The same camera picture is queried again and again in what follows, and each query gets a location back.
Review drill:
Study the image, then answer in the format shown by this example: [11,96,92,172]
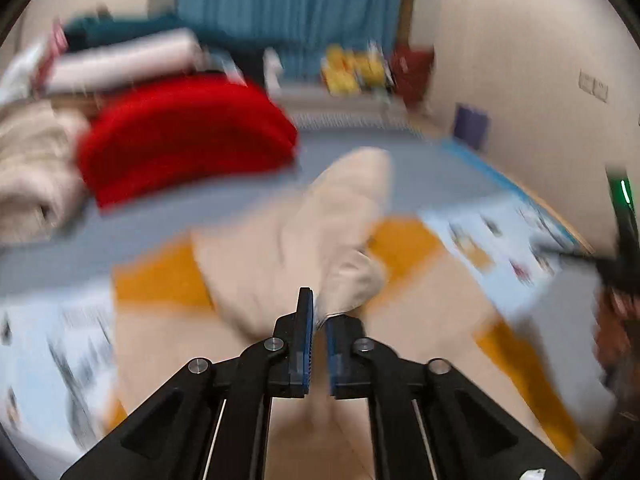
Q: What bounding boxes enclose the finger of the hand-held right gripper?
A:
[534,242,603,270]

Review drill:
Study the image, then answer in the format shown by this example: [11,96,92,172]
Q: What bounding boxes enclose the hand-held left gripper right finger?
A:
[325,316,583,480]

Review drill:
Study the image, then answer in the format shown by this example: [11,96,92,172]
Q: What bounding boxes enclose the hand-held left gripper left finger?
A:
[60,287,316,480]

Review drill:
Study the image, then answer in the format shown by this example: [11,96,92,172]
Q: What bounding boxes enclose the beige and yellow hooded jacket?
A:
[102,147,601,480]

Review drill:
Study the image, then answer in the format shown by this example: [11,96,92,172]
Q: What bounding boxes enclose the person's right hand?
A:
[592,287,640,392]

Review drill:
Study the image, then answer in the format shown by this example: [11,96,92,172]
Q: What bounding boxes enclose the light blue printed mat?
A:
[0,294,119,454]
[419,199,583,312]

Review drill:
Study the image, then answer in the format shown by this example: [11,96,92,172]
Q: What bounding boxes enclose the bed with grey sheet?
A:
[0,110,621,461]

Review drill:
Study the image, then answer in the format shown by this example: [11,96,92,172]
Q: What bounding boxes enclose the purple box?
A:
[454,103,490,150]

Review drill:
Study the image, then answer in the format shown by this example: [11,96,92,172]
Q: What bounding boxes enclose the red folded blanket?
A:
[77,74,300,210]

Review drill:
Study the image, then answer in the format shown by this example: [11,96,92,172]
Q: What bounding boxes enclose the dark red bag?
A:
[390,47,435,109]

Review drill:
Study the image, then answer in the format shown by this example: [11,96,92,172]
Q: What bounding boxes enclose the yellow packets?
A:
[322,45,359,95]

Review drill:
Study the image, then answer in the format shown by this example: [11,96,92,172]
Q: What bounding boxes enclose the white plush toy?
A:
[262,49,284,94]

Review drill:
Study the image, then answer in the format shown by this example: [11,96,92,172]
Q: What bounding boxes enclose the yellow plush toy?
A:
[351,50,387,93]

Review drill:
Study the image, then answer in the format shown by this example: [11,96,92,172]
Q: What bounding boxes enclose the white folded fleece blanket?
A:
[0,100,95,245]

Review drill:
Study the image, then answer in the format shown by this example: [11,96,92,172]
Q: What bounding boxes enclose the white folded pillow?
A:
[47,29,202,94]

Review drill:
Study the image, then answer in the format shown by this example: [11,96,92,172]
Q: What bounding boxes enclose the blue curtain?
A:
[177,0,407,79]

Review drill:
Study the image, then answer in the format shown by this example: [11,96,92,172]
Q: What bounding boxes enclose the dark teal cloth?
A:
[62,13,182,52]

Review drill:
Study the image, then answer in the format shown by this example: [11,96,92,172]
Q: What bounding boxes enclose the white and pink folded cloth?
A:
[0,25,68,102]

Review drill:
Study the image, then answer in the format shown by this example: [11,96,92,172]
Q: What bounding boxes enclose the wall switch plate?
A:
[579,71,610,104]

